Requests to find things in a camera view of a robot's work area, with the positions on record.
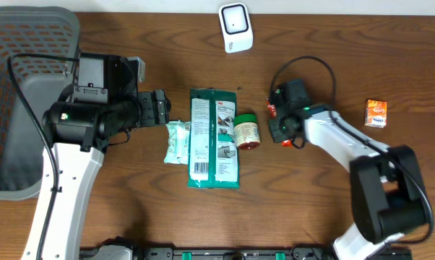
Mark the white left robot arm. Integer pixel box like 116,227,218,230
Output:
22,53,171,259

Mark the small orange box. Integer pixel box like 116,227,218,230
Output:
364,99,387,128

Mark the white green packet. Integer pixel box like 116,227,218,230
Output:
188,89,240,189

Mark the green lid spice jar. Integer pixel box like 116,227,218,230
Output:
233,113,260,150

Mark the teal packet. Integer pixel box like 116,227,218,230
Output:
164,121,191,165

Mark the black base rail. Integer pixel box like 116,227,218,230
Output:
79,236,413,260

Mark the small red sachet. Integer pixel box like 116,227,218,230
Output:
267,98,293,147

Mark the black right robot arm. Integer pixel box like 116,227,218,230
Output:
268,79,434,259

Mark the white barcode scanner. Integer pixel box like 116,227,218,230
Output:
218,2,254,53

